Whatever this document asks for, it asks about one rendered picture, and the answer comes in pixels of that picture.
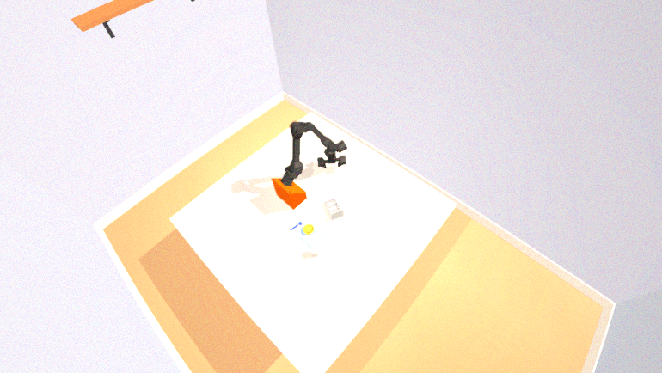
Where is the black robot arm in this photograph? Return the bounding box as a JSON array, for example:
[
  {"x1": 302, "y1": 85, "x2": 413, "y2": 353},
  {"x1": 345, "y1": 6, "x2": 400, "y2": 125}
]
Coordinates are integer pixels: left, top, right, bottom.
[{"x1": 279, "y1": 121, "x2": 347, "y2": 187}]

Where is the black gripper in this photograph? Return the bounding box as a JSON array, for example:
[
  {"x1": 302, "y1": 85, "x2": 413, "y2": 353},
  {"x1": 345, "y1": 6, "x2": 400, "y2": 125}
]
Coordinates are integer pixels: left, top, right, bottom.
[{"x1": 317, "y1": 155, "x2": 346, "y2": 168}]

